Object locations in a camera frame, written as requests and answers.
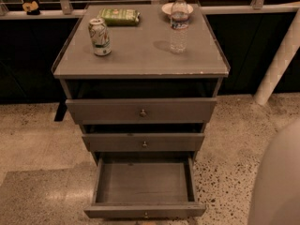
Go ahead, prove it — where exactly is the grey bottom drawer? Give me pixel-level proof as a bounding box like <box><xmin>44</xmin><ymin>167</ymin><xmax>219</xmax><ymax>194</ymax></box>
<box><xmin>84</xmin><ymin>156</ymin><xmax>206</xmax><ymax>219</ymax></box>

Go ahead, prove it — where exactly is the grey drawer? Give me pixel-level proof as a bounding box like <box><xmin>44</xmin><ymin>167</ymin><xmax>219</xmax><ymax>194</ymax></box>
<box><xmin>66</xmin><ymin>97</ymin><xmax>217</xmax><ymax>125</ymax></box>
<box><xmin>84</xmin><ymin>156</ymin><xmax>206</xmax><ymax>219</ymax></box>
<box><xmin>82</xmin><ymin>133</ymin><xmax>204</xmax><ymax>152</ymax></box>

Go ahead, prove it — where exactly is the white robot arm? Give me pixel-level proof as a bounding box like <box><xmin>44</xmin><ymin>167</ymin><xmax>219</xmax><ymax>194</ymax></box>
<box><xmin>247</xmin><ymin>119</ymin><xmax>300</xmax><ymax>225</ymax></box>

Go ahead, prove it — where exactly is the grey wooden drawer cabinet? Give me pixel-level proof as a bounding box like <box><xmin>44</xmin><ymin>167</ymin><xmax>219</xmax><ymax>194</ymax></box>
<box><xmin>51</xmin><ymin>3</ymin><xmax>232</xmax><ymax>167</ymax></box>

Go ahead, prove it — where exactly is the grey top drawer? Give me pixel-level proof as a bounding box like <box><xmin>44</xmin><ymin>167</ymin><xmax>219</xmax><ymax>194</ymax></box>
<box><xmin>66</xmin><ymin>97</ymin><xmax>217</xmax><ymax>125</ymax></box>

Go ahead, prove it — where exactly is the grey middle drawer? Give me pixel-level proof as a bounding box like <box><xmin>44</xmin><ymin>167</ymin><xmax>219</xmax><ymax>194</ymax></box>
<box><xmin>82</xmin><ymin>133</ymin><xmax>204</xmax><ymax>152</ymax></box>

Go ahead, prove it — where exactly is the clear plastic water bottle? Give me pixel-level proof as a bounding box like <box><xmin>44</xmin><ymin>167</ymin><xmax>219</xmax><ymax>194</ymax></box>
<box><xmin>171</xmin><ymin>0</ymin><xmax>189</xmax><ymax>53</ymax></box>

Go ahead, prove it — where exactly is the green white soda can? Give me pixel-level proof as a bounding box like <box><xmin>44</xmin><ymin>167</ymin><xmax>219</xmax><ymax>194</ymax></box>
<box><xmin>88</xmin><ymin>18</ymin><xmax>111</xmax><ymax>56</ymax></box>

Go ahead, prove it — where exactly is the green snack packet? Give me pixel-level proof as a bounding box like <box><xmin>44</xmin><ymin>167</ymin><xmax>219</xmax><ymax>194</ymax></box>
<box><xmin>97</xmin><ymin>8</ymin><xmax>140</xmax><ymax>26</ymax></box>

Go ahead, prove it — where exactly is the small white bowl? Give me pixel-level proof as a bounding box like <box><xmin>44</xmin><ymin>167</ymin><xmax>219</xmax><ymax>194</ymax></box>
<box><xmin>161</xmin><ymin>3</ymin><xmax>193</xmax><ymax>17</ymax></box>

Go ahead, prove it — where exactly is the grey metal railing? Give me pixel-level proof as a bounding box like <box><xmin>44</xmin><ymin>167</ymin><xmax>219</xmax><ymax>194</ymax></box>
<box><xmin>0</xmin><ymin>0</ymin><xmax>300</xmax><ymax>21</ymax></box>

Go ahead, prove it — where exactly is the yellow black small object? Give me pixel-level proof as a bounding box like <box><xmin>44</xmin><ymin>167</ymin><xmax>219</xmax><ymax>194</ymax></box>
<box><xmin>22</xmin><ymin>1</ymin><xmax>40</xmax><ymax>15</ymax></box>

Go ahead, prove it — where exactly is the white diagonal post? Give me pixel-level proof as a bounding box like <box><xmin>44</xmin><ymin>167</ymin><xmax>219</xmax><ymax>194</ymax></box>
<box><xmin>254</xmin><ymin>9</ymin><xmax>300</xmax><ymax>105</ymax></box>

